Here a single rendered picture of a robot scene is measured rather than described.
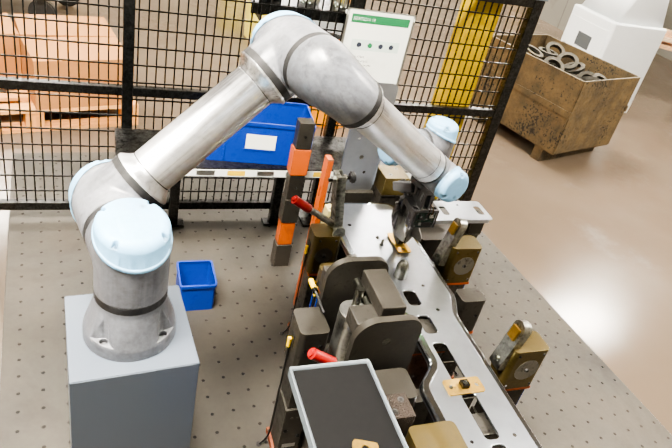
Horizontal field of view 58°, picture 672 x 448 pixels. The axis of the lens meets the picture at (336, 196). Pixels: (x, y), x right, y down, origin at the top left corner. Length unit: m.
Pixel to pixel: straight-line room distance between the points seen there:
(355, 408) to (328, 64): 0.53
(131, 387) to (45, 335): 0.64
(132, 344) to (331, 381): 0.32
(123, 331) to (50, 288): 0.80
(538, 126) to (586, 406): 3.34
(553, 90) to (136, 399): 4.18
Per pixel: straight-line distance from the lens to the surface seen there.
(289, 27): 1.07
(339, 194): 1.43
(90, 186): 1.09
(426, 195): 1.45
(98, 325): 1.06
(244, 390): 1.57
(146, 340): 1.05
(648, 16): 6.38
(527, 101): 5.01
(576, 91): 4.76
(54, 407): 1.54
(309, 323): 1.20
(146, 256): 0.95
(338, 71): 0.98
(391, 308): 1.12
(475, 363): 1.36
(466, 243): 1.63
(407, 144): 1.13
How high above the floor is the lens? 1.90
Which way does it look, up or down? 31 degrees down
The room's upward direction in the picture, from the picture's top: 13 degrees clockwise
